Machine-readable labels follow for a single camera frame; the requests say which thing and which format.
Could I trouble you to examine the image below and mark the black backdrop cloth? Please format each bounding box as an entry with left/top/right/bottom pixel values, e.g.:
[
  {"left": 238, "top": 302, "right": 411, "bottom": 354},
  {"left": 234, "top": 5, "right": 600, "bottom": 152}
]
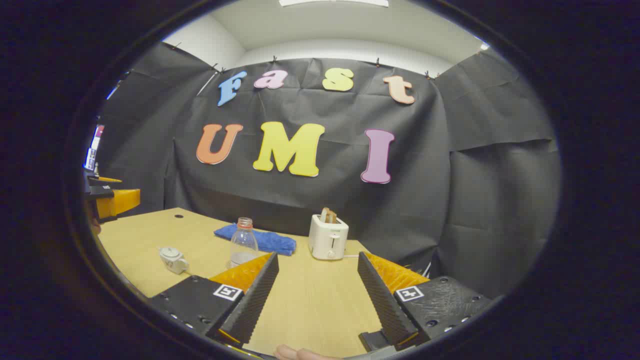
[{"left": 97, "top": 42, "right": 561, "bottom": 301}]

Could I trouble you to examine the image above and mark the white toaster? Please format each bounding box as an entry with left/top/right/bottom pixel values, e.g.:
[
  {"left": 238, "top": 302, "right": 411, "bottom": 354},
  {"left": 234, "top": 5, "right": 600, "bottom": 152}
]
[{"left": 308, "top": 214, "right": 350, "bottom": 261}]

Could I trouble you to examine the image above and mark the white teacup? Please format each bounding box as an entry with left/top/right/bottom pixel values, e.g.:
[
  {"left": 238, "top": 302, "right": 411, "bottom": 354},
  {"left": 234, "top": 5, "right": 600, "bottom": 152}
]
[{"left": 159, "top": 250, "right": 190, "bottom": 275}]

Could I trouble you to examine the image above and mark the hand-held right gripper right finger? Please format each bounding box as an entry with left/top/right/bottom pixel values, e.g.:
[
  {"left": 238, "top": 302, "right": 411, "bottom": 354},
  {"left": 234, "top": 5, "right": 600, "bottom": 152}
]
[{"left": 357, "top": 251, "right": 495, "bottom": 353}]

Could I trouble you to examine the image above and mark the computer monitor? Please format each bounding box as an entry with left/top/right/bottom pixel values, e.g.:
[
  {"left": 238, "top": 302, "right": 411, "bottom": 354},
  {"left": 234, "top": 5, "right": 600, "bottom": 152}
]
[{"left": 84, "top": 125, "right": 105, "bottom": 171}]

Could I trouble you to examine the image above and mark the blue towel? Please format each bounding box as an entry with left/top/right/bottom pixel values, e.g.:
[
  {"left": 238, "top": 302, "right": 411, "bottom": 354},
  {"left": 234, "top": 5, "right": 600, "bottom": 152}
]
[{"left": 214, "top": 223, "right": 297, "bottom": 257}]

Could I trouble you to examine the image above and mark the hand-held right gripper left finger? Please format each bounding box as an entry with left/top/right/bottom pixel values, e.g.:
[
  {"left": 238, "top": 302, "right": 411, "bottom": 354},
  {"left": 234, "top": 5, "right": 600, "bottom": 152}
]
[{"left": 149, "top": 251, "right": 281, "bottom": 349}]

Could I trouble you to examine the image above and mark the clear plastic water bottle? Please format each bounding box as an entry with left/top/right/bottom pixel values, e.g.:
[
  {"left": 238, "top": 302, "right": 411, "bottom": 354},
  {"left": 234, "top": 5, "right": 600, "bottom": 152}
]
[{"left": 229, "top": 217, "right": 259, "bottom": 269}]

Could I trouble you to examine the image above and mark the ceiling light panel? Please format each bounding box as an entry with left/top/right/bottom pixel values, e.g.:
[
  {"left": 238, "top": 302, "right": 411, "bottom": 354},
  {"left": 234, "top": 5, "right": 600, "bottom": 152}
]
[{"left": 279, "top": 0, "right": 390, "bottom": 8}]

